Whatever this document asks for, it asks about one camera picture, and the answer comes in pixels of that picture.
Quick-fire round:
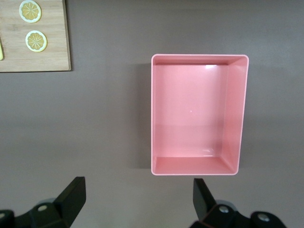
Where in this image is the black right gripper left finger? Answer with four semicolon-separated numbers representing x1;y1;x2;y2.
0;176;86;228

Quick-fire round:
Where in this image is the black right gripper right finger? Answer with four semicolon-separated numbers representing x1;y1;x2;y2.
192;178;285;228

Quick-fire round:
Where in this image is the pink plastic bin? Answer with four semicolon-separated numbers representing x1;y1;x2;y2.
150;53;249;176

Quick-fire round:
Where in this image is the lemon slice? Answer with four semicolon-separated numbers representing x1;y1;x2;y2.
19;0;42;24
25;30;48;53

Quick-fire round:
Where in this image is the wooden cutting board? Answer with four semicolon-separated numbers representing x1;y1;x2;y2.
0;0;72;73

